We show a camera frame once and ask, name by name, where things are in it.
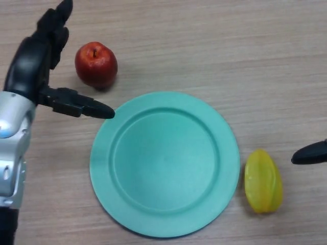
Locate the red apple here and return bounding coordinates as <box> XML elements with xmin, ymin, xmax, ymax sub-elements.
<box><xmin>74</xmin><ymin>41</ymin><xmax>119</xmax><ymax>89</ymax></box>

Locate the green round plate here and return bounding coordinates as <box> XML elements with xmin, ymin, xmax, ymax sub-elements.
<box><xmin>89</xmin><ymin>91</ymin><xmax>241</xmax><ymax>239</ymax></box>

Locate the yellow starfruit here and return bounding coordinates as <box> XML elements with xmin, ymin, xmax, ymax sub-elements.
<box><xmin>244</xmin><ymin>149</ymin><xmax>284</xmax><ymax>214</ymax></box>

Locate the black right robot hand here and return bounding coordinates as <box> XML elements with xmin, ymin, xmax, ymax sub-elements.
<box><xmin>291</xmin><ymin>138</ymin><xmax>327</xmax><ymax>165</ymax></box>

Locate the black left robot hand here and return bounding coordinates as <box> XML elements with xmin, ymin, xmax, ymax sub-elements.
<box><xmin>4</xmin><ymin>0</ymin><xmax>115</xmax><ymax>120</ymax></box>

